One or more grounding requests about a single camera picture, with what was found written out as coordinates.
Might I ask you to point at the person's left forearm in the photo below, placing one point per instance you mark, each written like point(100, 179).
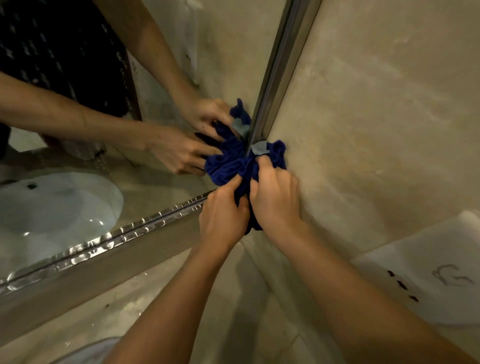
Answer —
point(168, 315)

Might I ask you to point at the white wall socket panel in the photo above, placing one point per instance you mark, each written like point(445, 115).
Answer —
point(431, 262)

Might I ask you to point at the silver framed wall mirror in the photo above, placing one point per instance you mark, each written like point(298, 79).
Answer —
point(232, 56)

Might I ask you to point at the white ceramic sink basin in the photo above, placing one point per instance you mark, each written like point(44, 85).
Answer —
point(90, 354)

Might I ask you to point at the person's left hand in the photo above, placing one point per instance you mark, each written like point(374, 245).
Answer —
point(223, 221)

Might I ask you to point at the blue microfibre cloth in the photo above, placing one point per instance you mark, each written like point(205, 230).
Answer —
point(277, 155)

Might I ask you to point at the person's right hand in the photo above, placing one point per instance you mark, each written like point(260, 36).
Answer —
point(277, 202)

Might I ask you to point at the person's right forearm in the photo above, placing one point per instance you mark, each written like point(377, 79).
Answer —
point(356, 307)

